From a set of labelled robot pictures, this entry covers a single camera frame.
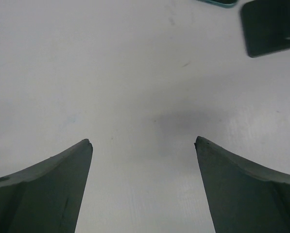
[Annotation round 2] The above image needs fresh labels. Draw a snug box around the black folding phone stand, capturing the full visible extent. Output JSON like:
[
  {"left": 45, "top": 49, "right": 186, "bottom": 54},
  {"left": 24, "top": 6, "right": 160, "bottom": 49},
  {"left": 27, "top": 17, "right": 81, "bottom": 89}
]
[{"left": 240, "top": 0, "right": 290, "bottom": 58}]

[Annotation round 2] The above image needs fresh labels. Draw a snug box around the black phone teal edge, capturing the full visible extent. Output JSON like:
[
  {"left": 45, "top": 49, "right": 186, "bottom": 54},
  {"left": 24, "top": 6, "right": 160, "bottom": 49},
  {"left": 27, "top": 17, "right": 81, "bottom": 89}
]
[{"left": 199, "top": 0, "right": 238, "bottom": 8}]

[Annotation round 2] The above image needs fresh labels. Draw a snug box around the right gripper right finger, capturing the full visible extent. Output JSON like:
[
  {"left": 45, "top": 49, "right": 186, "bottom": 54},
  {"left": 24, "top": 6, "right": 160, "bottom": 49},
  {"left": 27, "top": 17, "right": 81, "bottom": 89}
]
[{"left": 195, "top": 136, "right": 290, "bottom": 233}]

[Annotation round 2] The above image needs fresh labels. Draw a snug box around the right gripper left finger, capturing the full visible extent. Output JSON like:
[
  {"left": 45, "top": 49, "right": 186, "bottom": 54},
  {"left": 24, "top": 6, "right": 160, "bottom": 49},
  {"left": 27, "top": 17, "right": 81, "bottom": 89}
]
[{"left": 0, "top": 139, "right": 93, "bottom": 233}]

